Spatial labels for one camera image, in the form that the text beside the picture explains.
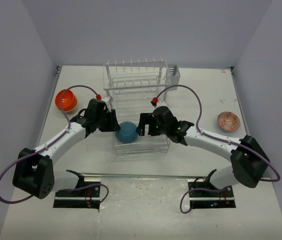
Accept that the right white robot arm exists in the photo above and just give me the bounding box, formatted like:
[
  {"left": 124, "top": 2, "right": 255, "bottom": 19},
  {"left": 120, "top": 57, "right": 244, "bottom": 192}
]
[{"left": 136, "top": 106, "right": 270, "bottom": 197}]

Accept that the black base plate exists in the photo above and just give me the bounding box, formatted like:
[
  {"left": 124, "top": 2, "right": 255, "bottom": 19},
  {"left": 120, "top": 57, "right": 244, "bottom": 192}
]
[
  {"left": 53, "top": 181, "right": 101, "bottom": 210},
  {"left": 189, "top": 186, "right": 236, "bottom": 209}
]

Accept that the blue patterned bowl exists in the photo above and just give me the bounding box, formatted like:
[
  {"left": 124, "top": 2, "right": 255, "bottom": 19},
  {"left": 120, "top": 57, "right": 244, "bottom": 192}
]
[{"left": 217, "top": 111, "right": 241, "bottom": 133}]

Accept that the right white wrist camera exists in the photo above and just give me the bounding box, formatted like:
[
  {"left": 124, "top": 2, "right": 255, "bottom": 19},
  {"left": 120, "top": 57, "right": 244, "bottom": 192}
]
[{"left": 154, "top": 100, "right": 167, "bottom": 108}]

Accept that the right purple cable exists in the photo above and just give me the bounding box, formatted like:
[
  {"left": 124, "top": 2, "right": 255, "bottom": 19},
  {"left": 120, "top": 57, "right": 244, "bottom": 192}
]
[{"left": 150, "top": 84, "right": 281, "bottom": 215}]

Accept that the teal bowl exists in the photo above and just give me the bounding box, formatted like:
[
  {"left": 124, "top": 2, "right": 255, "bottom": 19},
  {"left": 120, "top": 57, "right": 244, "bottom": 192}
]
[{"left": 115, "top": 121, "right": 139, "bottom": 144}]

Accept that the white wire dish rack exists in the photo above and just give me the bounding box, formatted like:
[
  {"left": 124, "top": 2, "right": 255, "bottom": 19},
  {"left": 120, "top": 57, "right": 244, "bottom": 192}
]
[{"left": 103, "top": 59, "right": 171, "bottom": 156}]

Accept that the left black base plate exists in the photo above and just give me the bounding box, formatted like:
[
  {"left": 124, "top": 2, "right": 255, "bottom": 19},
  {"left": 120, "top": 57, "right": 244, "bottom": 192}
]
[{"left": 53, "top": 181, "right": 101, "bottom": 210}]

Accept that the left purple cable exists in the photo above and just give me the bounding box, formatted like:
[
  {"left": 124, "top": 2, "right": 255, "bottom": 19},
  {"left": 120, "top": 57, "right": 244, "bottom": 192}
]
[{"left": 0, "top": 84, "right": 109, "bottom": 205}]

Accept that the purple cable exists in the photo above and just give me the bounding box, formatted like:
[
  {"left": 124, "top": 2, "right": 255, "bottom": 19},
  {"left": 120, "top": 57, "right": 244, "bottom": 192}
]
[
  {"left": 0, "top": 84, "right": 109, "bottom": 205},
  {"left": 150, "top": 84, "right": 281, "bottom": 215}
]

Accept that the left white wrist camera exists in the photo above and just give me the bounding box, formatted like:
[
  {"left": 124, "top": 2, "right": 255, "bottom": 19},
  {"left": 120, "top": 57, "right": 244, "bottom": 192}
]
[{"left": 101, "top": 96, "right": 113, "bottom": 112}]

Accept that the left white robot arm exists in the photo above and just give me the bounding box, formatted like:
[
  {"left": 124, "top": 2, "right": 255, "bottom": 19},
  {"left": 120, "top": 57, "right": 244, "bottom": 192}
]
[{"left": 12, "top": 97, "right": 120, "bottom": 199}]

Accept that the orange bowl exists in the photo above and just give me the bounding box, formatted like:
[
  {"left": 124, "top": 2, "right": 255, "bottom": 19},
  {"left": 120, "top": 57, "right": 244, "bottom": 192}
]
[
  {"left": 54, "top": 89, "right": 78, "bottom": 112},
  {"left": 54, "top": 98, "right": 78, "bottom": 113}
]

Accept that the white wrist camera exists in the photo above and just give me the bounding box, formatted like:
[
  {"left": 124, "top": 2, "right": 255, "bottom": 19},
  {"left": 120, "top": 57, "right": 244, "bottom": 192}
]
[
  {"left": 101, "top": 96, "right": 113, "bottom": 112},
  {"left": 154, "top": 100, "right": 167, "bottom": 108}
]

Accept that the grey cutlery holder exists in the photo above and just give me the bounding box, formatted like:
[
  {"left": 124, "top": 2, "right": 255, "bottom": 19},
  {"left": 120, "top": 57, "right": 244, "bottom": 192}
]
[{"left": 168, "top": 63, "right": 181, "bottom": 85}]

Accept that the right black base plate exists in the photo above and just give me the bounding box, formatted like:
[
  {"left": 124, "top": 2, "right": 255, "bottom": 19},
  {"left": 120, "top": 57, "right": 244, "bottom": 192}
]
[{"left": 189, "top": 186, "right": 236, "bottom": 209}]

